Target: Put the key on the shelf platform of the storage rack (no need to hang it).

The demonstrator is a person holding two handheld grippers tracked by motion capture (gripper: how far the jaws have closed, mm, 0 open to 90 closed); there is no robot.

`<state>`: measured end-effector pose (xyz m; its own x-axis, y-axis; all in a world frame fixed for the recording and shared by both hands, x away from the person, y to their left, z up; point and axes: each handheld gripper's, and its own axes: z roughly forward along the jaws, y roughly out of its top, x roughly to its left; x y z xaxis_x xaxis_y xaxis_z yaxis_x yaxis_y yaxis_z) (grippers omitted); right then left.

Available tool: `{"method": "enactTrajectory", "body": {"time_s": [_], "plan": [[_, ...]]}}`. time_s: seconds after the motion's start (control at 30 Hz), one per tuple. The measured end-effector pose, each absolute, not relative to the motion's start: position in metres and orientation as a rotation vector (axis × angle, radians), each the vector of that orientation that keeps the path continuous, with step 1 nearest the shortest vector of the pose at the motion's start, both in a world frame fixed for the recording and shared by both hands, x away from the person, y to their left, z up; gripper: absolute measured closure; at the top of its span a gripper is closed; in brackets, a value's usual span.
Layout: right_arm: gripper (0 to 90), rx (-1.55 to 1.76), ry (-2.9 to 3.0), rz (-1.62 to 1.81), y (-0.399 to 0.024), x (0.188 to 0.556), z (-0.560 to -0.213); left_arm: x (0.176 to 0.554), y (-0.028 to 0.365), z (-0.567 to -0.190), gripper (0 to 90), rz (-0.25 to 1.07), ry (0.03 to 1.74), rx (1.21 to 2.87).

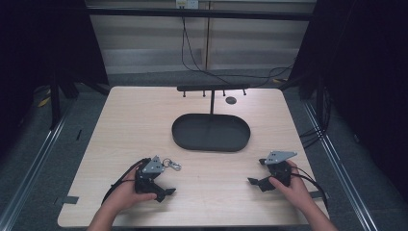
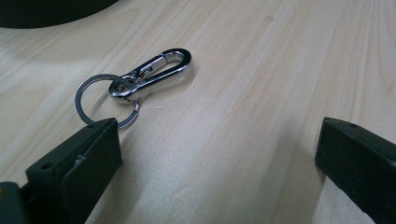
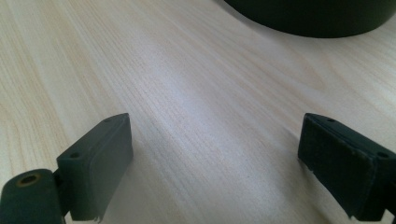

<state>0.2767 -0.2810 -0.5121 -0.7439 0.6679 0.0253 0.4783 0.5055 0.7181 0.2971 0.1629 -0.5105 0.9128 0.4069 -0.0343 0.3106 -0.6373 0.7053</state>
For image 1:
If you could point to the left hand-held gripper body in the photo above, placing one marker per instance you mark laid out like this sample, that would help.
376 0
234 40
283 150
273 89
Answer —
150 181

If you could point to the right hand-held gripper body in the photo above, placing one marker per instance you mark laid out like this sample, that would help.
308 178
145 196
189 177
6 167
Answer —
280 171

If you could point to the silver keyring with clasp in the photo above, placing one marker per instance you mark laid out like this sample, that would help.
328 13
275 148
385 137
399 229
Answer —
174 165

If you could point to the black key rack with tray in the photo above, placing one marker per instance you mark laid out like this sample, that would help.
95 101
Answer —
211 133

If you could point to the person's right hand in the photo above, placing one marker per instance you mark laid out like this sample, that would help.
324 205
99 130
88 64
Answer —
296 192

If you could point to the person's left hand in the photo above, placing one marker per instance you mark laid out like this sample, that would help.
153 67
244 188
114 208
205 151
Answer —
123 197

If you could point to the grey tape strip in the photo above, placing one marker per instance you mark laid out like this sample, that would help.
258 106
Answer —
69 200
317 194

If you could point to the black round table grommet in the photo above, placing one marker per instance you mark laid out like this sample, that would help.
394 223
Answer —
231 100

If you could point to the small black floor tape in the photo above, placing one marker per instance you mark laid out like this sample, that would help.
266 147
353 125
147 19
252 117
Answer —
79 134

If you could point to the black stand leg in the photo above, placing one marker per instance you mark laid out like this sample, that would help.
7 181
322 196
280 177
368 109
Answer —
55 106

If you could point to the dark curtain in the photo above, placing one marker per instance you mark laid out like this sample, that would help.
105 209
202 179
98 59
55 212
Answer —
369 80
38 48

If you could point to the yellow floor tape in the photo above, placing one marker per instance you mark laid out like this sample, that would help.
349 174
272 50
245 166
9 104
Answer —
44 101

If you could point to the black horizontal bar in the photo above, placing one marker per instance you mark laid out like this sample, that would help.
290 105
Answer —
160 12

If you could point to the metal floor rail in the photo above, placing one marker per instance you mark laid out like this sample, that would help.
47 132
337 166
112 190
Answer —
29 179
346 179

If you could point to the white wall socket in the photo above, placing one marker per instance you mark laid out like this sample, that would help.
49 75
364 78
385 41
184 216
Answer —
187 4

